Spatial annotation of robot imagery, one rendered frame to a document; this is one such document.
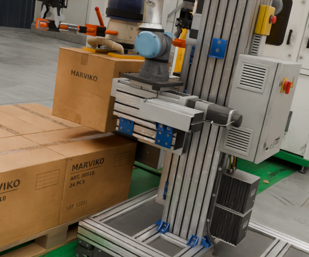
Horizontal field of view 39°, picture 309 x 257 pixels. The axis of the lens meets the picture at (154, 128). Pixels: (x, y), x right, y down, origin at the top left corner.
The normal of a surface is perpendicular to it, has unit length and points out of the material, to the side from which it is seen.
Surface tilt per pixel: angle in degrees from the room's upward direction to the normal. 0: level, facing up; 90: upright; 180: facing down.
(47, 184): 90
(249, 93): 90
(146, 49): 98
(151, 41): 98
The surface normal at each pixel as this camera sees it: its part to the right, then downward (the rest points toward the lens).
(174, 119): -0.53, 0.12
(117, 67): 0.84, 0.26
